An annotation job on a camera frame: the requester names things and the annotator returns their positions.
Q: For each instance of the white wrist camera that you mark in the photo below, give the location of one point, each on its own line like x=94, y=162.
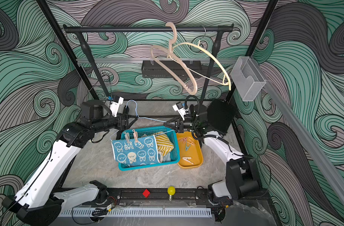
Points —
x=179, y=107
x=114, y=104

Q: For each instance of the yellow striped towel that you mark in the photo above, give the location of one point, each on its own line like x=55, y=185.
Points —
x=164, y=144

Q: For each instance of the red diamond marker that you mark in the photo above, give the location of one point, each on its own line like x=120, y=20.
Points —
x=146, y=193

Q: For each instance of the black clothes rack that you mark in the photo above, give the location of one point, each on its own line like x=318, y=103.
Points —
x=149, y=28

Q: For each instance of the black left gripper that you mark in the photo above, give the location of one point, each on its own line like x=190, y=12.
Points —
x=125, y=125

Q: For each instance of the cream plastic hanger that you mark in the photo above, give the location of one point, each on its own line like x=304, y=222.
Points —
x=226, y=81

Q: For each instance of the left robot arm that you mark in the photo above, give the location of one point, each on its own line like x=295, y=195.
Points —
x=35, y=204

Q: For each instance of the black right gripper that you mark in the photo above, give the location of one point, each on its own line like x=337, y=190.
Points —
x=180, y=125

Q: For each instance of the blue rabbit print towel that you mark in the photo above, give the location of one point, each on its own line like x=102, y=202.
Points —
x=134, y=153

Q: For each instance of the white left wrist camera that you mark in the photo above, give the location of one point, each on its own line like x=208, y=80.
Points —
x=114, y=104

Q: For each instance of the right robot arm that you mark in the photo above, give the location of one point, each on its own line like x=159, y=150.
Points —
x=208, y=125

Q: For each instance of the grey clothespin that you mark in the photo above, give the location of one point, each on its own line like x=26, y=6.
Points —
x=127, y=137

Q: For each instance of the white clothespin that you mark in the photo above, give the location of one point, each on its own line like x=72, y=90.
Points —
x=188, y=159

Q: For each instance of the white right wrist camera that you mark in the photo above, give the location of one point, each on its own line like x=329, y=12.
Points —
x=179, y=107

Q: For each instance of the white slotted cable duct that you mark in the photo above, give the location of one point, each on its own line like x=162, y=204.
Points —
x=143, y=212

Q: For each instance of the orange plastic tray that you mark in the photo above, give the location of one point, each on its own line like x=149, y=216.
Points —
x=194, y=152

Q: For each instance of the mint green clothespin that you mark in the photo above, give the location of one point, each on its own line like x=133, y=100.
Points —
x=187, y=146

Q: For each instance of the teal plastic basket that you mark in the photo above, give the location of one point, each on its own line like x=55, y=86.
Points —
x=173, y=156

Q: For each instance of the yellow ball knob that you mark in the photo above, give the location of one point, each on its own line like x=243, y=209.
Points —
x=171, y=192

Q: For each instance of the pink clothespin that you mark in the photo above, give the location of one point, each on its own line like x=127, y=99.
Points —
x=135, y=135

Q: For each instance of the orange clothespin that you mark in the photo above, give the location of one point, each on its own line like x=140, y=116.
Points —
x=188, y=140

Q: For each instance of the light blue wire hanger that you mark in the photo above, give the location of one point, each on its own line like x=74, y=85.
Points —
x=149, y=119

